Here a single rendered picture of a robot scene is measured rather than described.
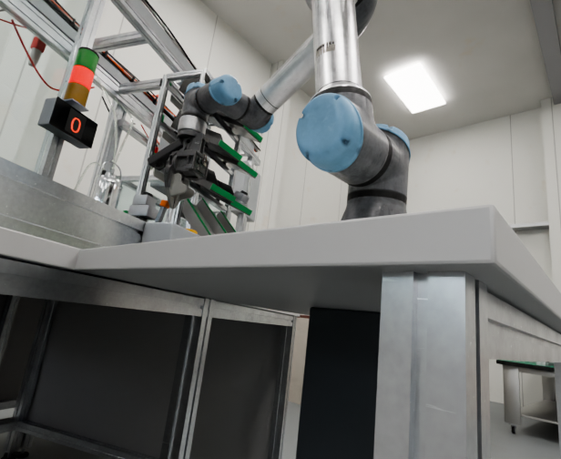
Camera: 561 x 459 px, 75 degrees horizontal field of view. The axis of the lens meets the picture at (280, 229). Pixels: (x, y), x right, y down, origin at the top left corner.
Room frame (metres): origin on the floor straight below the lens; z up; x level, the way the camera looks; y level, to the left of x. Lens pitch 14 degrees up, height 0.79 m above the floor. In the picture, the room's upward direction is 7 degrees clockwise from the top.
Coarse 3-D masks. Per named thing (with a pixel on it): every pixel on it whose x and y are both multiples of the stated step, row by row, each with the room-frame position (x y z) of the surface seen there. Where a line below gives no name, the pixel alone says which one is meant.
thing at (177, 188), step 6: (174, 174) 0.90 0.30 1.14; (174, 180) 0.90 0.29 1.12; (180, 180) 0.90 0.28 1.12; (174, 186) 0.90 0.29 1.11; (180, 186) 0.90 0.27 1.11; (186, 186) 0.89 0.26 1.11; (168, 192) 0.90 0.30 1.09; (174, 192) 0.90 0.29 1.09; (180, 192) 0.90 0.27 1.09; (168, 198) 0.91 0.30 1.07
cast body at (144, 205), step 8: (144, 192) 0.94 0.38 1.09; (136, 200) 0.94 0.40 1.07; (144, 200) 0.93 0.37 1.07; (152, 200) 0.95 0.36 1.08; (136, 208) 0.94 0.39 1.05; (144, 208) 0.93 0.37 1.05; (152, 208) 0.94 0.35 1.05; (136, 216) 0.95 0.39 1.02; (144, 216) 0.94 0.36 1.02; (152, 216) 0.95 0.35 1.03
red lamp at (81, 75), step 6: (78, 66) 0.80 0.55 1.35; (84, 66) 0.80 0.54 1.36; (72, 72) 0.80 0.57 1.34; (78, 72) 0.80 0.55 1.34; (84, 72) 0.80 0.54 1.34; (90, 72) 0.81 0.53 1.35; (72, 78) 0.80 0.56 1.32; (78, 78) 0.80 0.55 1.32; (84, 78) 0.80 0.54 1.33; (90, 78) 0.82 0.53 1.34; (84, 84) 0.81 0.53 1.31; (90, 84) 0.82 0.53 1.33
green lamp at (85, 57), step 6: (84, 48) 0.80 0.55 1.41; (78, 54) 0.80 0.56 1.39; (84, 54) 0.80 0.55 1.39; (90, 54) 0.80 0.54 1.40; (78, 60) 0.80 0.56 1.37; (84, 60) 0.80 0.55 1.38; (90, 60) 0.81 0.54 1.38; (96, 60) 0.82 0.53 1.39; (90, 66) 0.81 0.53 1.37; (96, 66) 0.83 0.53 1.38
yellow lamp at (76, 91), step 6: (72, 84) 0.80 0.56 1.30; (78, 84) 0.80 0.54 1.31; (66, 90) 0.80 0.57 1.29; (72, 90) 0.80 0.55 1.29; (78, 90) 0.80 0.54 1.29; (84, 90) 0.81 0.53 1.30; (66, 96) 0.80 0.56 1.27; (72, 96) 0.80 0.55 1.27; (78, 96) 0.80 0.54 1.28; (84, 96) 0.82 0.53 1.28; (78, 102) 0.81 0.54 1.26; (84, 102) 0.82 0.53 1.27
